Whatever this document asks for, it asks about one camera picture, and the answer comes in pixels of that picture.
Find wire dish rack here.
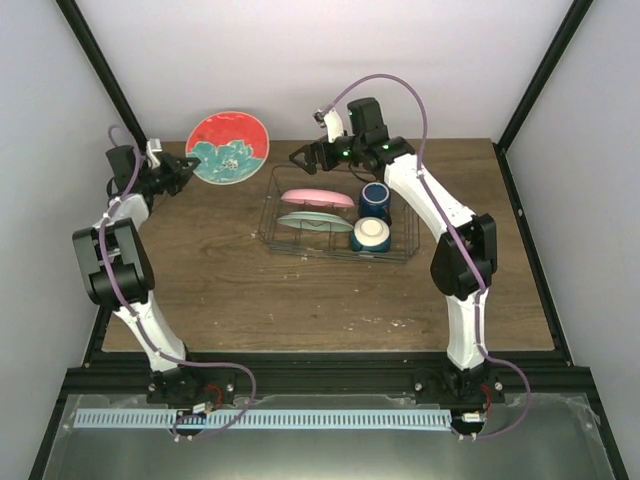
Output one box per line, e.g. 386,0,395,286
258,165,420,263

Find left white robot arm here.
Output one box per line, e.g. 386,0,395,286
72,139,205,404

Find pink top plate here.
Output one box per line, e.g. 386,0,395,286
280,189,355,208

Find dark blue mug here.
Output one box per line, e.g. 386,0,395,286
358,182,392,226

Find left black frame post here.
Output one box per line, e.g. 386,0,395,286
55,0,148,148

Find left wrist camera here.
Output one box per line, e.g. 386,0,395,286
145,138,163,169

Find teal white bowl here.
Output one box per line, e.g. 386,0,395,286
349,217,391,253

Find black frame post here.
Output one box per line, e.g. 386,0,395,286
55,0,148,148
497,0,596,146

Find light blue slotted strip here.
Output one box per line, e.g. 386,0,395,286
71,408,452,431

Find right black frame post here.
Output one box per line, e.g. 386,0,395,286
497,0,596,146

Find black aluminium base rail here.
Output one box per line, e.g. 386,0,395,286
61,351,597,408

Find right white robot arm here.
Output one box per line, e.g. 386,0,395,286
289,97,497,403

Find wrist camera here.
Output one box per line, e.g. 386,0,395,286
313,108,345,143
145,138,163,169

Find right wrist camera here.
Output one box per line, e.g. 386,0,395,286
313,108,345,143

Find mint green plate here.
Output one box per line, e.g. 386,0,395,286
277,211,353,233

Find pink plate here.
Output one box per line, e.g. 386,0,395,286
185,111,270,186
280,189,355,208

